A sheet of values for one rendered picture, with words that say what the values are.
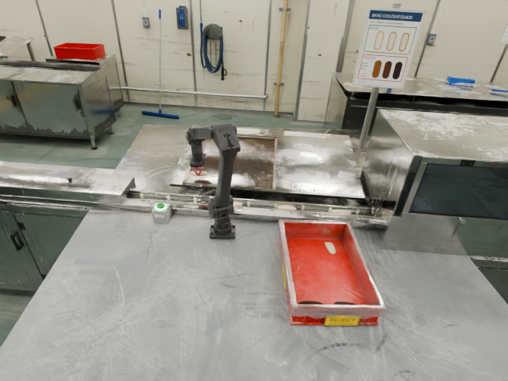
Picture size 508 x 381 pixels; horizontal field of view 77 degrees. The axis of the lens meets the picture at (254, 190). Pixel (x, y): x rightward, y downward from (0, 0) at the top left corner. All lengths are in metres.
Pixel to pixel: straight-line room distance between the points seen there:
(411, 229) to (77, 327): 1.36
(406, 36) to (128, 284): 2.02
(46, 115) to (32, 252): 2.47
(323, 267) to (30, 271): 1.74
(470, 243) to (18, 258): 2.39
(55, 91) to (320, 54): 3.29
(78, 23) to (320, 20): 3.44
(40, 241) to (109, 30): 4.01
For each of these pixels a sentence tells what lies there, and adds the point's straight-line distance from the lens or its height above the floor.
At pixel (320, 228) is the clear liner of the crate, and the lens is 1.51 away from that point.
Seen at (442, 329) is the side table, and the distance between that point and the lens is 1.41.
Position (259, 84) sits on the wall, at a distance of 5.23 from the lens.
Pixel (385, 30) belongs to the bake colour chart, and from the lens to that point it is 2.29.
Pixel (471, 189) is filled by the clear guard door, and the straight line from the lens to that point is 1.54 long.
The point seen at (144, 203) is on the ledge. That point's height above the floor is 0.86.
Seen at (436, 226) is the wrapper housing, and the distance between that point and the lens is 1.60.
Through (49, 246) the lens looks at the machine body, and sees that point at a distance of 2.16.
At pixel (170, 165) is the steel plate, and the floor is 0.82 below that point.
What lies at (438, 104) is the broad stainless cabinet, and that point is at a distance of 3.48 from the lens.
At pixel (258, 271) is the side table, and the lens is 1.38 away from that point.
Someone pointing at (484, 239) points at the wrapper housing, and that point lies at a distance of 1.74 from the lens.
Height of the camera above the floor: 1.83
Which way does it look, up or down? 33 degrees down
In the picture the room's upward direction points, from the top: 3 degrees clockwise
